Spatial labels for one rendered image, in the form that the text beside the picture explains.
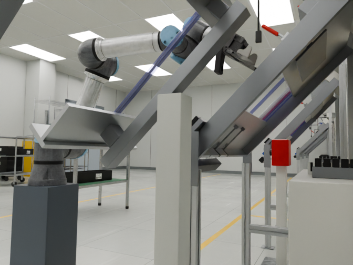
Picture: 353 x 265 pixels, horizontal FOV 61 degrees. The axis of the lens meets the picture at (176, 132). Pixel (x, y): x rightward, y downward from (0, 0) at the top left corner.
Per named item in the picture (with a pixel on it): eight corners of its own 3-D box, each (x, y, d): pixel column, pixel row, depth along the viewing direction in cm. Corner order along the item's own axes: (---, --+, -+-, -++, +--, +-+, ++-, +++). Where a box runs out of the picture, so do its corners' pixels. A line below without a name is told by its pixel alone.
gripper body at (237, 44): (246, 38, 111) (220, 24, 116) (232, 59, 113) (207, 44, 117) (250, 45, 118) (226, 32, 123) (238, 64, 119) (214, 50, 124)
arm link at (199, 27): (184, 37, 130) (195, 20, 129) (204, 48, 126) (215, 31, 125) (177, 29, 123) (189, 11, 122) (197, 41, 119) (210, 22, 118)
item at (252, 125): (197, 149, 100) (191, 142, 101) (244, 151, 159) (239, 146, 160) (237, 107, 95) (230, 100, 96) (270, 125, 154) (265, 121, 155)
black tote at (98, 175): (76, 183, 306) (76, 172, 306) (63, 182, 313) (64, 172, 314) (112, 179, 357) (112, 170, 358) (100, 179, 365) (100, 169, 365)
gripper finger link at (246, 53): (258, 48, 105) (240, 41, 111) (248, 62, 106) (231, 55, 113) (262, 52, 107) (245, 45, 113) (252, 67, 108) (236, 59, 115)
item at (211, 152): (200, 158, 99) (186, 142, 102) (246, 156, 159) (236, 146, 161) (202, 155, 99) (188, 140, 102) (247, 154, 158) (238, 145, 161)
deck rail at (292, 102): (246, 156, 159) (237, 148, 161) (246, 156, 160) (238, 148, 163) (354, 50, 140) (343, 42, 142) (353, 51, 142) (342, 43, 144)
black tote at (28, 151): (19, 155, 573) (19, 148, 574) (5, 155, 579) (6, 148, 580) (33, 155, 612) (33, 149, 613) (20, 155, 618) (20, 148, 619)
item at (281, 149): (258, 271, 178) (258, 139, 183) (265, 258, 200) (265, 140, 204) (302, 278, 168) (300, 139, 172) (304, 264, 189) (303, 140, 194)
